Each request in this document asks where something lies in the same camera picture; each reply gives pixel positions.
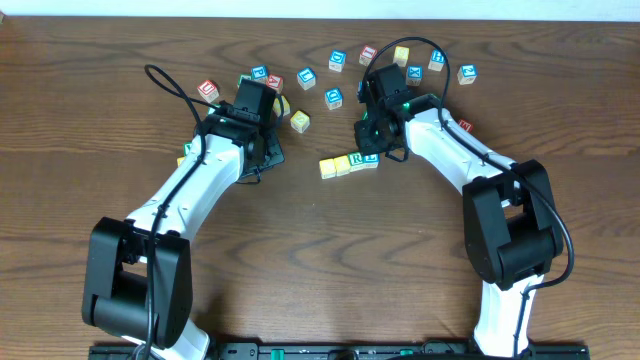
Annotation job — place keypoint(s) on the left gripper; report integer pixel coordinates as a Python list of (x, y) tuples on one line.
[(273, 154)]

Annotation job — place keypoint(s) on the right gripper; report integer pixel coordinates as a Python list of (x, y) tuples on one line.
[(367, 135)]

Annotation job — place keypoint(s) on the blue L block front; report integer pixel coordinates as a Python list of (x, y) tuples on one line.
[(371, 161)]

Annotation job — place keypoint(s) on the green R block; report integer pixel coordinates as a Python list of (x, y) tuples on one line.
[(356, 161)]

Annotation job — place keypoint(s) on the yellow O block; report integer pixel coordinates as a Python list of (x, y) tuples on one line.
[(342, 165)]

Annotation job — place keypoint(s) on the yellow C block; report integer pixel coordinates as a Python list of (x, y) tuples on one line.
[(327, 168)]

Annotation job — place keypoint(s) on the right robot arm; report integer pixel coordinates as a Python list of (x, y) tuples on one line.
[(512, 230)]

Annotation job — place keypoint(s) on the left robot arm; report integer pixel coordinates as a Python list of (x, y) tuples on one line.
[(138, 280)]

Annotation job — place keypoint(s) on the yellow K block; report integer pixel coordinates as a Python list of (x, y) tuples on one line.
[(281, 106)]

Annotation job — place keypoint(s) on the yellow block near L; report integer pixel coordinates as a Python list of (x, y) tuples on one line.
[(300, 121)]

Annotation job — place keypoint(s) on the blue D block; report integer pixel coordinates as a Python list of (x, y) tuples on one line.
[(333, 98)]

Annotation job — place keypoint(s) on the blue X block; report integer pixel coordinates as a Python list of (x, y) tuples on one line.
[(414, 75)]

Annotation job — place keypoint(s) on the green Z block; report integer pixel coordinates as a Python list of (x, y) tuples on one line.
[(243, 77)]

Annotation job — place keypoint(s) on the green V block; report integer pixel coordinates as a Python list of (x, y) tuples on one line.
[(187, 148)]

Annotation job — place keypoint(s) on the blue P block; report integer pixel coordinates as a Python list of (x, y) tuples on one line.
[(259, 74)]

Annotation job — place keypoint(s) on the red M block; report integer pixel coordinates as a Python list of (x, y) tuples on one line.
[(465, 125)]

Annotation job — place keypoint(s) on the red U block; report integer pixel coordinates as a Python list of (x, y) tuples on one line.
[(208, 91)]

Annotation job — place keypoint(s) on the yellow S block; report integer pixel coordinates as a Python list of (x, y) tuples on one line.
[(401, 55)]

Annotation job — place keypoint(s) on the red I block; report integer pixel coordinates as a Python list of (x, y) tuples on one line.
[(367, 54)]

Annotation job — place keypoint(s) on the blue Q block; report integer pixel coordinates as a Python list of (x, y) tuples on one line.
[(337, 60)]

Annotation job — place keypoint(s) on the blue H block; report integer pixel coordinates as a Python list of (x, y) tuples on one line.
[(437, 61)]

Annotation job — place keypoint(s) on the blue two block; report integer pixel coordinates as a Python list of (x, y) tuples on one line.
[(467, 74)]

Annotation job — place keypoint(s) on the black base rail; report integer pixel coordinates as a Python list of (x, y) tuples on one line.
[(434, 349)]

